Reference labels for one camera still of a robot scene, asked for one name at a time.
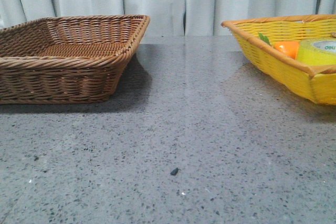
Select yellow tape roll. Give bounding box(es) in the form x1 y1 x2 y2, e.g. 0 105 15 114
296 38 335 66

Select small black debris piece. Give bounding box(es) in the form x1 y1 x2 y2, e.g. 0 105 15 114
170 167 180 176

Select brown wicker basket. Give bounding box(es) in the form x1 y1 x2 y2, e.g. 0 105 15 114
1 14 150 104

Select orange plastic carrot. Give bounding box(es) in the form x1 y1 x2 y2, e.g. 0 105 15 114
258 33 299 59

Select yellow wicker basket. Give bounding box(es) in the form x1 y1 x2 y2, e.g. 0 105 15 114
221 14 335 105

